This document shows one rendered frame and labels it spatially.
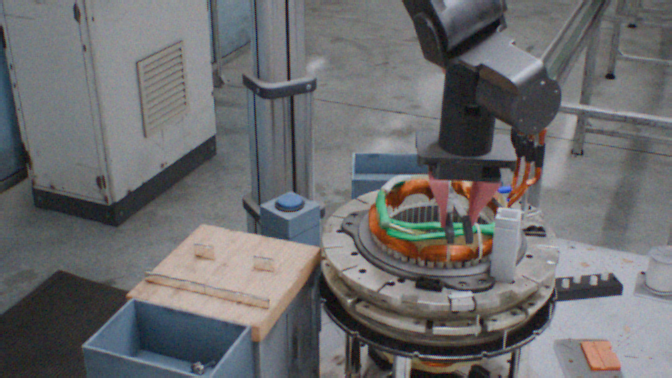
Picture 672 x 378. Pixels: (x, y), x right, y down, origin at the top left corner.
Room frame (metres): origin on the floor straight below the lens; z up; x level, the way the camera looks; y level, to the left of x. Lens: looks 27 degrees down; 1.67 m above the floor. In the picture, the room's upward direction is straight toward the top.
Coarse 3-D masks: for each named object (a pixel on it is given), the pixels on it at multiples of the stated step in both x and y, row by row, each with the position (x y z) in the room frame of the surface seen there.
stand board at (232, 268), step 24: (192, 240) 1.02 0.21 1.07; (216, 240) 1.02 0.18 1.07; (240, 240) 1.02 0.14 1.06; (264, 240) 1.02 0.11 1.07; (168, 264) 0.95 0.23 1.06; (192, 264) 0.95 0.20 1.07; (216, 264) 0.95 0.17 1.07; (240, 264) 0.95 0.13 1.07; (288, 264) 0.95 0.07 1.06; (312, 264) 0.97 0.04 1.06; (144, 288) 0.89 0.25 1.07; (168, 288) 0.89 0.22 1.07; (240, 288) 0.89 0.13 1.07; (264, 288) 0.89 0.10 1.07; (288, 288) 0.90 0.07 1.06; (216, 312) 0.84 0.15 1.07; (240, 312) 0.84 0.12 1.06; (264, 312) 0.84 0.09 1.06
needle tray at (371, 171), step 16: (352, 160) 1.29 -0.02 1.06; (368, 160) 1.31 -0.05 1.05; (384, 160) 1.31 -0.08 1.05; (400, 160) 1.31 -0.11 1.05; (416, 160) 1.31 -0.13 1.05; (352, 176) 1.22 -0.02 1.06; (368, 176) 1.30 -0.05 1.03; (384, 176) 1.30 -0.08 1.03; (352, 192) 1.21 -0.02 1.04; (368, 192) 1.21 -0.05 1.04
